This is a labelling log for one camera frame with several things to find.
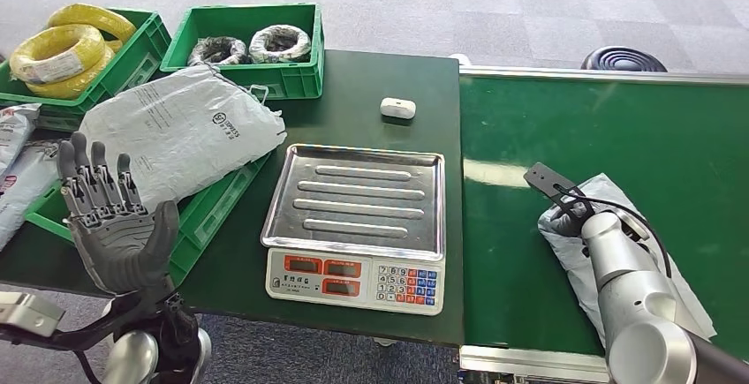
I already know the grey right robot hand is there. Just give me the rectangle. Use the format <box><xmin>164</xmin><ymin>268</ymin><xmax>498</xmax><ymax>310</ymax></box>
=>
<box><xmin>539</xmin><ymin>195</ymin><xmax>595</xmax><ymax>240</ymax></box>

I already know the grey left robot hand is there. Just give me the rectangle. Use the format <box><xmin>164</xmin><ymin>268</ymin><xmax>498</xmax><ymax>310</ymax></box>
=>
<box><xmin>57</xmin><ymin>131</ymin><xmax>181</xmax><ymax>298</ymax></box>

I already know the grey plastic courier package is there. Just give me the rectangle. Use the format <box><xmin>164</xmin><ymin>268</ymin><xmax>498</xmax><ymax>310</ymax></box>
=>
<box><xmin>537</xmin><ymin>172</ymin><xmax>719</xmax><ymax>343</ymax></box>

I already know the large white express package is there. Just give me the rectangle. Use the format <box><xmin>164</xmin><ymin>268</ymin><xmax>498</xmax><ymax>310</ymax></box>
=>
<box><xmin>77</xmin><ymin>64</ymin><xmax>289</xmax><ymax>214</ymax></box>

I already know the green crate holding packages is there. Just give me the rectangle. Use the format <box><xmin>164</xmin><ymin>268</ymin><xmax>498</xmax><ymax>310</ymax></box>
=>
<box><xmin>23</xmin><ymin>150</ymin><xmax>274</xmax><ymax>289</ymax></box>

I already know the white printed courier bag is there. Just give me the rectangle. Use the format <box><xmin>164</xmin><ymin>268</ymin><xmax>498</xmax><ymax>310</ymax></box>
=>
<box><xmin>0</xmin><ymin>102</ymin><xmax>42</xmax><ymax>177</ymax></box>
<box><xmin>0</xmin><ymin>139</ymin><xmax>64</xmax><ymax>252</ymax></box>

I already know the green conveyor belt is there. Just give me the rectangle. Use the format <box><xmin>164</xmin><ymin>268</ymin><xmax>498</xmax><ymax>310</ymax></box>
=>
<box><xmin>458</xmin><ymin>64</ymin><xmax>749</xmax><ymax>384</ymax></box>

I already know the green crate with yellow coils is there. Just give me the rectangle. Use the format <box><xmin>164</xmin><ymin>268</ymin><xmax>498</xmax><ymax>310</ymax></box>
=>
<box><xmin>0</xmin><ymin>7</ymin><xmax>173</xmax><ymax>132</ymax></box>

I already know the small white plastic case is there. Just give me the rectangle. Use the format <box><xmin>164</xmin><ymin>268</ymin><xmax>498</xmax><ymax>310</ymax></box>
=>
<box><xmin>379</xmin><ymin>96</ymin><xmax>418</xmax><ymax>121</ymax></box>

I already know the electronic scale with steel tray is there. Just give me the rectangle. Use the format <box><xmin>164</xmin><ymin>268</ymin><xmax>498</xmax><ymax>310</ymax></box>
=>
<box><xmin>260</xmin><ymin>142</ymin><xmax>448</xmax><ymax>318</ymax></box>

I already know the green crate with wrapped coils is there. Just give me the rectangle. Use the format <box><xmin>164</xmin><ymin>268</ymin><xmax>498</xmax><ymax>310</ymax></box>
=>
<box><xmin>159</xmin><ymin>2</ymin><xmax>326</xmax><ymax>102</ymax></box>

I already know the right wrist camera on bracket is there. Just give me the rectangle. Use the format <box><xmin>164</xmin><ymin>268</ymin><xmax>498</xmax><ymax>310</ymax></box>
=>
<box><xmin>523</xmin><ymin>162</ymin><xmax>589</xmax><ymax>214</ymax></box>

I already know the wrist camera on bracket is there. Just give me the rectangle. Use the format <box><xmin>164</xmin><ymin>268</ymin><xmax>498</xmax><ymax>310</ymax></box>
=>
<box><xmin>523</xmin><ymin>162</ymin><xmax>589</xmax><ymax>214</ymax></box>
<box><xmin>0</xmin><ymin>290</ymin><xmax>148</xmax><ymax>354</ymax></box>

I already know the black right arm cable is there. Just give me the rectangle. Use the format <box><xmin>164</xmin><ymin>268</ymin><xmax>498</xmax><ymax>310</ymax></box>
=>
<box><xmin>556</xmin><ymin>184</ymin><xmax>673</xmax><ymax>280</ymax></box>

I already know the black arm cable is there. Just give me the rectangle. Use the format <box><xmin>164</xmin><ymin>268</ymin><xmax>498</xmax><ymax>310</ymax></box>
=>
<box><xmin>72</xmin><ymin>348</ymin><xmax>105</xmax><ymax>384</ymax></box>
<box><xmin>556</xmin><ymin>184</ymin><xmax>673</xmax><ymax>280</ymax></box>

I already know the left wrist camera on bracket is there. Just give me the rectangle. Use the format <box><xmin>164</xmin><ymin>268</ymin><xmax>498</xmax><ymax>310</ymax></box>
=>
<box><xmin>0</xmin><ymin>290</ymin><xmax>148</xmax><ymax>354</ymax></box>

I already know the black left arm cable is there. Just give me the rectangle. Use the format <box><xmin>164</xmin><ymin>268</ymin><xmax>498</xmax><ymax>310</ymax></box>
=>
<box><xmin>72</xmin><ymin>348</ymin><xmax>105</xmax><ymax>384</ymax></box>

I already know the yellow wire coil with label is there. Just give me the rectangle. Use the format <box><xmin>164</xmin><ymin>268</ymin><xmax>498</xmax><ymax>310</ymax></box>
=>
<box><xmin>8</xmin><ymin>24</ymin><xmax>109</xmax><ymax>85</ymax></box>

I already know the plastic wrapped cable coil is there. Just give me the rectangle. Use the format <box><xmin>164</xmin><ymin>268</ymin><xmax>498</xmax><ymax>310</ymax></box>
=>
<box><xmin>186</xmin><ymin>35</ymin><xmax>251</xmax><ymax>67</ymax></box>
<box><xmin>247</xmin><ymin>24</ymin><xmax>313</xmax><ymax>65</ymax></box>

